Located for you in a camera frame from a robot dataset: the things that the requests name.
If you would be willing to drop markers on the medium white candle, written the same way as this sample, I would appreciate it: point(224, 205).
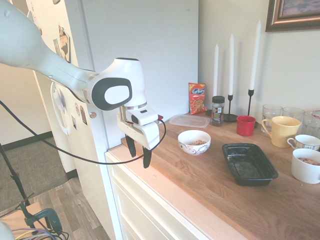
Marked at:
point(231, 65)

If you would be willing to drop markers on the orange Kurkure snack bag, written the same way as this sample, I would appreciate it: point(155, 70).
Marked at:
point(197, 100)

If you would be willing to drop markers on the white refrigerator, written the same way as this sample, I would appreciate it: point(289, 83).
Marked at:
point(140, 37)

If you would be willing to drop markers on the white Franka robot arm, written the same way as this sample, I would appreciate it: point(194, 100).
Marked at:
point(50, 60)

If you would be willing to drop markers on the clear plastic container lid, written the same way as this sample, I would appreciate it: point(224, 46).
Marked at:
point(190, 120)

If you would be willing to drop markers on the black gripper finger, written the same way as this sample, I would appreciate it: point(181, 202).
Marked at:
point(131, 148)
point(147, 158)

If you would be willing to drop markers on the spice jar with black lid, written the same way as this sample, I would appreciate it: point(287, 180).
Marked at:
point(218, 112)

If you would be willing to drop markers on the yellow mug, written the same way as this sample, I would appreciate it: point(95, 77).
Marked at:
point(285, 132)

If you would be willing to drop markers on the black camera stand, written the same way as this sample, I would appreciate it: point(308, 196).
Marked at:
point(15, 180)

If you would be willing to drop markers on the white counter cabinet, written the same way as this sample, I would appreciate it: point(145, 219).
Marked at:
point(140, 200)

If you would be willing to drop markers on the black holder of tall candle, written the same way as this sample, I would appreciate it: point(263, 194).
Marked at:
point(250, 93)

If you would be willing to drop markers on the metal refrigerator lock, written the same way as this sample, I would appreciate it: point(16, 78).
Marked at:
point(93, 115)

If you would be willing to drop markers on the white bowl with swirl pattern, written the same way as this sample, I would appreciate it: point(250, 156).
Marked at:
point(193, 150)

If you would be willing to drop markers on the white cup with blue pattern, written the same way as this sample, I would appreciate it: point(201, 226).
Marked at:
point(307, 143)

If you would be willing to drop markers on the wooden framed picture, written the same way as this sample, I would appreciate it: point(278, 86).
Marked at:
point(271, 15)

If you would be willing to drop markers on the clear drinking glass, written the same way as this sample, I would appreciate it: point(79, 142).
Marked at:
point(293, 112)
point(311, 126)
point(271, 111)

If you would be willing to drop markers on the short white candle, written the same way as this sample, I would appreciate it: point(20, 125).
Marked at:
point(216, 70)

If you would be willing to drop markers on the black plastic container box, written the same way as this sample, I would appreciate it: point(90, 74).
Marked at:
point(250, 165)

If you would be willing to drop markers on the large photo fridge magnet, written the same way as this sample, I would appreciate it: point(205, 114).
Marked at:
point(64, 43)

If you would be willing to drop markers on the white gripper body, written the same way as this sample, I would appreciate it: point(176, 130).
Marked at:
point(147, 135)

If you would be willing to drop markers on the green clamp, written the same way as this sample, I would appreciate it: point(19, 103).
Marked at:
point(48, 217)

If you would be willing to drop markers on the cereal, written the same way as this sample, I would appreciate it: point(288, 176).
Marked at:
point(310, 161)
point(198, 143)

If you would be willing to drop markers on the cereal in plain mug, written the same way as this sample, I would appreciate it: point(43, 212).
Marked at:
point(310, 161)

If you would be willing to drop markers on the red cup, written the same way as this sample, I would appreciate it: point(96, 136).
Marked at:
point(246, 127)

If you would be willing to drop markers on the narrow photo fridge magnet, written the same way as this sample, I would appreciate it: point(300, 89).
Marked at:
point(56, 47)

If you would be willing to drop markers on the plain white mug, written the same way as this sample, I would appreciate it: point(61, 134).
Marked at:
point(303, 172)

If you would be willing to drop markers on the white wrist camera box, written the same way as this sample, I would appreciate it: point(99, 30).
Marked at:
point(146, 116)

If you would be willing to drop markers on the round fridge magnet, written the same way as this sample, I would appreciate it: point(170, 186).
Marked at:
point(76, 109)

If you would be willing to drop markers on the red rimmed white dish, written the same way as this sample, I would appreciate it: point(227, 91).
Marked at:
point(316, 114)

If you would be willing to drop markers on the small photo fridge magnet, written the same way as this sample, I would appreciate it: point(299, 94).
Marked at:
point(74, 122)

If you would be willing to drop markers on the tall white candle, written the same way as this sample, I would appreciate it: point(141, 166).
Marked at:
point(255, 55)

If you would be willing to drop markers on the wooden board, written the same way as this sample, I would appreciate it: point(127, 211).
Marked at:
point(15, 220)

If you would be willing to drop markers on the black holder of medium candle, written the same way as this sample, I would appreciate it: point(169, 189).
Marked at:
point(230, 116)

